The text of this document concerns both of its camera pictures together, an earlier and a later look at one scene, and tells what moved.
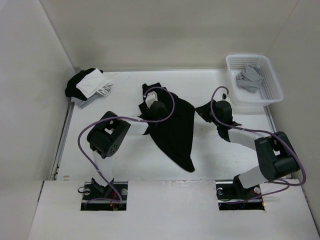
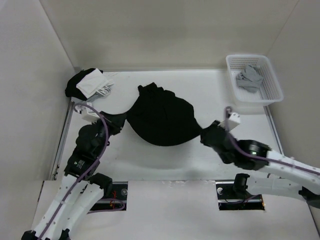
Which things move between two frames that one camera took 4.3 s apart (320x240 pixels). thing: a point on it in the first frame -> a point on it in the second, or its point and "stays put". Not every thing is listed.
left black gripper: [164, 115] -> [116, 122]
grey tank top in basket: [250, 78] stays put
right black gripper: [203, 111] -> [204, 132]
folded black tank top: [71, 90] stays put
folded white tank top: [96, 82] stays put
